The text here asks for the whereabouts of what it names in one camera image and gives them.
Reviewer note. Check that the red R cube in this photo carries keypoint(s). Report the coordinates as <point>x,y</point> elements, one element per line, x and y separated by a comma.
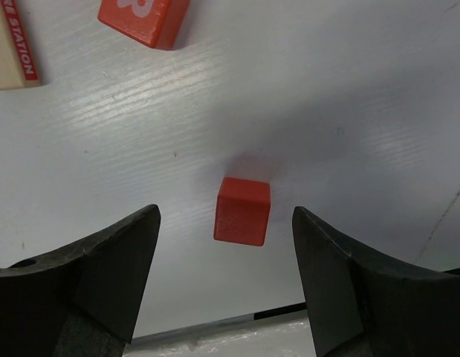
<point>154,24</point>

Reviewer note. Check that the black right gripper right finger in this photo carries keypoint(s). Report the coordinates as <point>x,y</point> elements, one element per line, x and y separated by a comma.
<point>362,302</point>

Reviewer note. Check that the natural wood rectangular block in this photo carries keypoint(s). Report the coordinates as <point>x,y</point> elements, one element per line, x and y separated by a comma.
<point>17,66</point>

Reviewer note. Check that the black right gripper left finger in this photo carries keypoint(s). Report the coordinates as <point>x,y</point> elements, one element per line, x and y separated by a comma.
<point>82,299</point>

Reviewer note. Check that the plain red cube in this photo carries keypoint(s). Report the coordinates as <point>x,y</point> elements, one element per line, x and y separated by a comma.
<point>242,211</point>

